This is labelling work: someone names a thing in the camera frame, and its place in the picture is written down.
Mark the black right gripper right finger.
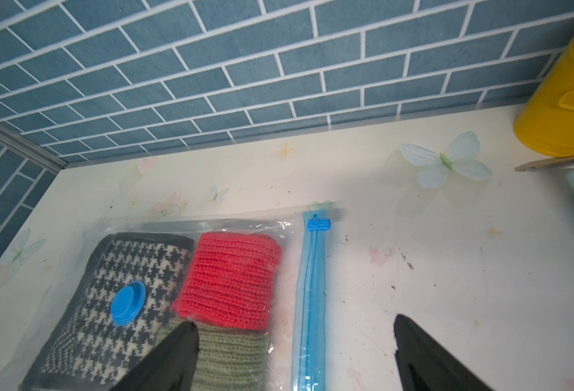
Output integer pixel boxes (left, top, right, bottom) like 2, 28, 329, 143
394, 314, 492, 391

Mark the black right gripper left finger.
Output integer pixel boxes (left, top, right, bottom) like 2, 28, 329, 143
111, 321, 200, 391

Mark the green knitted scarf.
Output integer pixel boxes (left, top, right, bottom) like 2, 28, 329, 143
191, 322, 271, 390

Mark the black white houndstooth scarf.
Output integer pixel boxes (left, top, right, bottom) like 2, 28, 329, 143
20, 232, 194, 390

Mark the red knitted scarf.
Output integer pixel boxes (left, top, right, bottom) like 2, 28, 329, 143
173, 232, 282, 332

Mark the clear plastic vacuum bag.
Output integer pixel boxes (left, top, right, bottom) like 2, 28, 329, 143
0, 209, 331, 390

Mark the yellow pen holder cup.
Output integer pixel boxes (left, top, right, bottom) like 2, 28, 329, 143
513, 38, 574, 157

